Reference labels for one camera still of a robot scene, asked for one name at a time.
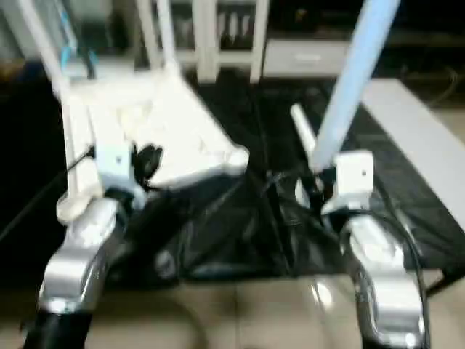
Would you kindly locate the white plastic table top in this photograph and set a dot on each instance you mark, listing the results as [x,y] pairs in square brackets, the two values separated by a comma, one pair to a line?
[182,131]

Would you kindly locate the white plastic table leg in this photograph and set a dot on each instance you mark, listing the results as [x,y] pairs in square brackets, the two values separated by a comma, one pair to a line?
[301,127]
[43,43]
[356,73]
[166,33]

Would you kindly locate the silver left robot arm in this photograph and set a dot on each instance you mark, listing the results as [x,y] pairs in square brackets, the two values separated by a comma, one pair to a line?
[80,254]

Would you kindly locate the black work mat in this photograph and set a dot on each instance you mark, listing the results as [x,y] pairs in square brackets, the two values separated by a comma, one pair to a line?
[232,233]

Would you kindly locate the white flat panel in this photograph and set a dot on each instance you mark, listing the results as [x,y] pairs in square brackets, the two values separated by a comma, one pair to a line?
[421,138]

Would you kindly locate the white drawer unit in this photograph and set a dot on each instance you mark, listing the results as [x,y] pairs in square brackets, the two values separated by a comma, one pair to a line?
[305,57]

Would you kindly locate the white glass door cabinet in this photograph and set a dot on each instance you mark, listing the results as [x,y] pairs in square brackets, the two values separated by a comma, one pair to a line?
[207,36]

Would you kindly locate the light blue plastic item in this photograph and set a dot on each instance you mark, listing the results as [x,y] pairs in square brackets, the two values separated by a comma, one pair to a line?
[69,43]

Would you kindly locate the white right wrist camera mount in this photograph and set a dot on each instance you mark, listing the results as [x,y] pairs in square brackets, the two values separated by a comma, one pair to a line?
[352,178]

